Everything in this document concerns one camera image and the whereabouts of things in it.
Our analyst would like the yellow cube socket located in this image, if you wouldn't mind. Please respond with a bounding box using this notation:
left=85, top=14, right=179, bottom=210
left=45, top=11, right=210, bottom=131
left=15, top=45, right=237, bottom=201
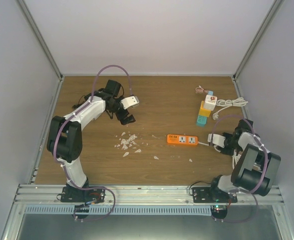
left=198, top=101, right=211, bottom=118

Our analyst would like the white coiled cord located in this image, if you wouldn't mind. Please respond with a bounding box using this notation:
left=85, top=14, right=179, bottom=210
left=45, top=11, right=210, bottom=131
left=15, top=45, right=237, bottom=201
left=212, top=97, right=248, bottom=120

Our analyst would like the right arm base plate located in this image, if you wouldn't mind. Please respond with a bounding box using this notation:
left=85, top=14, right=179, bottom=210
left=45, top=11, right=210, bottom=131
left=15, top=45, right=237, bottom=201
left=188, top=185, right=238, bottom=204

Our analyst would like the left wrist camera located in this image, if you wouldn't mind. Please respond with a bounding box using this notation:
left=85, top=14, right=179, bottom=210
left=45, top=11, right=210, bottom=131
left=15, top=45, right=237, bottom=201
left=120, top=95, right=140, bottom=110

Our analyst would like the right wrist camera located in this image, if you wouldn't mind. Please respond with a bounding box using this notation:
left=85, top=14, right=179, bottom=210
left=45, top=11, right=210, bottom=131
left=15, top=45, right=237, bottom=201
left=207, top=133, right=226, bottom=148

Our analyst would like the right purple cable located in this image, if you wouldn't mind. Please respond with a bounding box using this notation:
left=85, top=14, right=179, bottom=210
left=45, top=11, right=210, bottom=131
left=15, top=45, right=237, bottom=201
left=210, top=114, right=269, bottom=223

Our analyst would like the white cube adapter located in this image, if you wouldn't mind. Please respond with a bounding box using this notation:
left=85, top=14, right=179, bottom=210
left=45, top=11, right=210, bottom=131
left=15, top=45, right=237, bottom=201
left=203, top=94, right=217, bottom=111

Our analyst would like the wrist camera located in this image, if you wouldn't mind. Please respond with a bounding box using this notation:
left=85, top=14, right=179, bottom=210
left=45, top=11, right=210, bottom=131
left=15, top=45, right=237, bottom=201
left=207, top=133, right=226, bottom=148
left=120, top=95, right=140, bottom=110

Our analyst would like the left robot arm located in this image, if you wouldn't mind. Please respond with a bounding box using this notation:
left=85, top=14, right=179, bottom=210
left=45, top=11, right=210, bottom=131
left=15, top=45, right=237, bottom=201
left=47, top=80, right=139, bottom=202

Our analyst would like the grey cable duct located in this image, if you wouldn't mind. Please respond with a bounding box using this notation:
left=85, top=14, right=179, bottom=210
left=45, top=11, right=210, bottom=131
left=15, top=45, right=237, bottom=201
left=25, top=204, right=211, bottom=216

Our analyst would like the black cable with plug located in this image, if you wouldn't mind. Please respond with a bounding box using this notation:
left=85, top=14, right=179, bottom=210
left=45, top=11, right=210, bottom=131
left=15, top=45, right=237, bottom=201
left=72, top=92, right=92, bottom=110

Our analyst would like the teal power strip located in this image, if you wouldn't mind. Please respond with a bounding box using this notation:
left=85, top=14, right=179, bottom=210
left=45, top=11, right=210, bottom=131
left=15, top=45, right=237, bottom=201
left=196, top=115, right=207, bottom=127

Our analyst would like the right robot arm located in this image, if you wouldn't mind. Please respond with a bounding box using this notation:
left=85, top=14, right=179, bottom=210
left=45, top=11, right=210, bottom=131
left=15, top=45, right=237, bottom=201
left=207, top=118, right=281, bottom=203

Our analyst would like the orange power strip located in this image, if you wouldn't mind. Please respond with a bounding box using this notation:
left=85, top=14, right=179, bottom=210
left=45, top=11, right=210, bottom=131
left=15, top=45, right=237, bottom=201
left=166, top=134, right=198, bottom=146

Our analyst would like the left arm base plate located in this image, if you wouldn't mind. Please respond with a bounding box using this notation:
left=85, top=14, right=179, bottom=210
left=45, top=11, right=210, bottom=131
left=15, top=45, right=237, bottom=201
left=57, top=185, right=105, bottom=204

